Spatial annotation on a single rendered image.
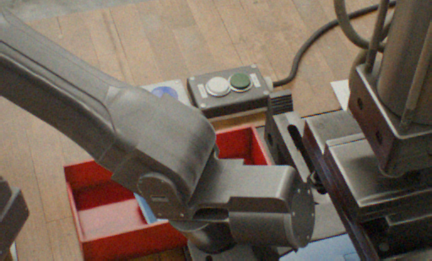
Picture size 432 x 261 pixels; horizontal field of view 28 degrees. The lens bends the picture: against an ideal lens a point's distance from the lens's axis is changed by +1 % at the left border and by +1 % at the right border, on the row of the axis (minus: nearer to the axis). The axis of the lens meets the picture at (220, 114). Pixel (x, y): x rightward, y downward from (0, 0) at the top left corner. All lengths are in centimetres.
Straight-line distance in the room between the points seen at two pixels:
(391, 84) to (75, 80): 26
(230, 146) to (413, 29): 51
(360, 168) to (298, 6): 62
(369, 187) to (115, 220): 41
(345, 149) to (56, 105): 28
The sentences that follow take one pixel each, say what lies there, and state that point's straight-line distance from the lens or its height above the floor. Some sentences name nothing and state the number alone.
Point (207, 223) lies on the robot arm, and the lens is 76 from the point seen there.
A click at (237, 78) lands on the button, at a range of 120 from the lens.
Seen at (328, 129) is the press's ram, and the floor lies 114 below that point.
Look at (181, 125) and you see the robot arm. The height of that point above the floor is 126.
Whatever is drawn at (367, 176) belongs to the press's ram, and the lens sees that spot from 80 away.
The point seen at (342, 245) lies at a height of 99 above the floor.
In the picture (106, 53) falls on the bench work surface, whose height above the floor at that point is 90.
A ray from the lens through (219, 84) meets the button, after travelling 119.
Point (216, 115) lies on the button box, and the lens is 119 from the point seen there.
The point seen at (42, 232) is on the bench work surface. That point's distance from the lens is 110.
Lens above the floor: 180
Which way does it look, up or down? 48 degrees down
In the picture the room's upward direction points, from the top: 3 degrees clockwise
